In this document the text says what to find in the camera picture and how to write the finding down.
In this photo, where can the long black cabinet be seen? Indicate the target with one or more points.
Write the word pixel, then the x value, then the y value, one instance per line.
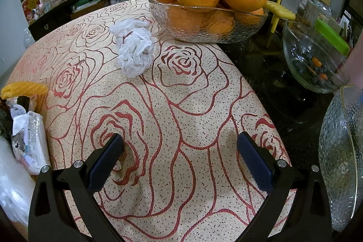
pixel 56 21

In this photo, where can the white foam fruit net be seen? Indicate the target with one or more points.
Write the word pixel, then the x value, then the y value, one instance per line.
pixel 127 26
pixel 136 57

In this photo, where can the wooden drawer box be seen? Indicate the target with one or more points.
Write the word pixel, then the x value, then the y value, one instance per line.
pixel 85 13

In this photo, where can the pink packet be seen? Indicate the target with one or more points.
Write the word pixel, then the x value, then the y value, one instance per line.
pixel 356 66

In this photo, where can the large textured glass bowl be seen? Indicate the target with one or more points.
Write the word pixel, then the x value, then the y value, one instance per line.
pixel 337 162

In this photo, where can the yellow plastic rack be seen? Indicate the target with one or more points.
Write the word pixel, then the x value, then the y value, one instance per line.
pixel 279 8

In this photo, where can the pile of small candies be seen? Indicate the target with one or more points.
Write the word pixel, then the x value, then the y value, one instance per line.
pixel 314 72

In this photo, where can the glass fruit bowl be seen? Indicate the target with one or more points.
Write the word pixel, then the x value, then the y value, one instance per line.
pixel 209 35

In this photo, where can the large clear water bottle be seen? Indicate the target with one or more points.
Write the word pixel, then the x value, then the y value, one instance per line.
pixel 29 38

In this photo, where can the red wall poster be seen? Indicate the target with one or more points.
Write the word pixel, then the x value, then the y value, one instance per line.
pixel 30 6

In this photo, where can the green lid plastic container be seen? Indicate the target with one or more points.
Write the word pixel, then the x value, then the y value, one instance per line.
pixel 331 35

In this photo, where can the rose patterned tablecloth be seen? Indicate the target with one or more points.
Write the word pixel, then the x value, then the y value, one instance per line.
pixel 184 117

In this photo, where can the small white bottles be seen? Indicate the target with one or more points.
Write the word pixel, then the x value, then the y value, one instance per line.
pixel 114 1

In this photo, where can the cat print tissue packet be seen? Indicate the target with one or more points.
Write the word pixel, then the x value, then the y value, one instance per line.
pixel 31 134

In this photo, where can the small clear glass bowl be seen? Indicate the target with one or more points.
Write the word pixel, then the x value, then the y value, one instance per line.
pixel 297 60

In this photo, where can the yellow foam fruit net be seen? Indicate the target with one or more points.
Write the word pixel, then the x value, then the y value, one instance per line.
pixel 25 89

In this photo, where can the green packets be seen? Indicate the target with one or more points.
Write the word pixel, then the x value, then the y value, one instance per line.
pixel 86 3

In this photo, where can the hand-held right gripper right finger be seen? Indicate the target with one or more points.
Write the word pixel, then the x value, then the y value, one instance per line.
pixel 255 162

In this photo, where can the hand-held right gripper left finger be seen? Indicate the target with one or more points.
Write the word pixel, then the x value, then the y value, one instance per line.
pixel 105 162

